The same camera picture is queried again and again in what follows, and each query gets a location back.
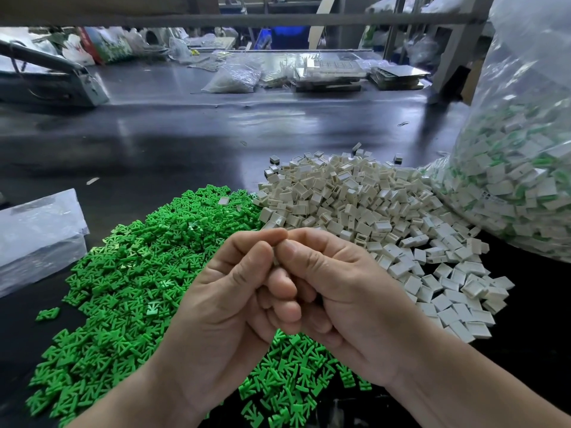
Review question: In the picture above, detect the person's right hand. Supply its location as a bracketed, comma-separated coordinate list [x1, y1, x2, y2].
[272, 229, 431, 389]

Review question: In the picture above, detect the person's left hand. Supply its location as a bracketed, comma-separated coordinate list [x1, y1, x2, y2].
[152, 229, 303, 417]

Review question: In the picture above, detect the pile of white plastic caps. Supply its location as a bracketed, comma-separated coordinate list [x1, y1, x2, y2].
[256, 149, 516, 344]

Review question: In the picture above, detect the pile of green plastic clips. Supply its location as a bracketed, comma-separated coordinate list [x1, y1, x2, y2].
[25, 184, 374, 428]

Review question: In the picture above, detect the clear plastic bag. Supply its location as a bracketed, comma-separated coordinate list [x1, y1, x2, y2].
[426, 0, 571, 264]

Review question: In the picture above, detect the person's left forearm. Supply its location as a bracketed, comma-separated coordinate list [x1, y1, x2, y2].
[67, 365, 202, 428]

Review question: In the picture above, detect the small clear bag of parts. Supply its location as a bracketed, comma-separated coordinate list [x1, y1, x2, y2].
[202, 62, 263, 95]

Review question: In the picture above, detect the stack of clear flat bags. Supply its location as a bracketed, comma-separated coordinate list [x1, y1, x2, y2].
[0, 188, 90, 297]

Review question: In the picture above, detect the dark flat tray stack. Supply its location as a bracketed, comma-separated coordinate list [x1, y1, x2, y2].
[368, 64, 433, 91]

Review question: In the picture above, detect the blue crate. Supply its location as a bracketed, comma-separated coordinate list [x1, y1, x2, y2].
[257, 26, 313, 50]

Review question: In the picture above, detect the grey metal horizontal bar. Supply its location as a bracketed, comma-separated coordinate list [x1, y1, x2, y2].
[0, 11, 492, 30]

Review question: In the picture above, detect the grey heat sealer machine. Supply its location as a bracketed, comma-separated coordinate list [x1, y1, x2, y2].
[0, 33, 111, 108]

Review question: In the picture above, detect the grey metal slanted post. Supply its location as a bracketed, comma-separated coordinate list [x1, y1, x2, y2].
[430, 0, 496, 102]

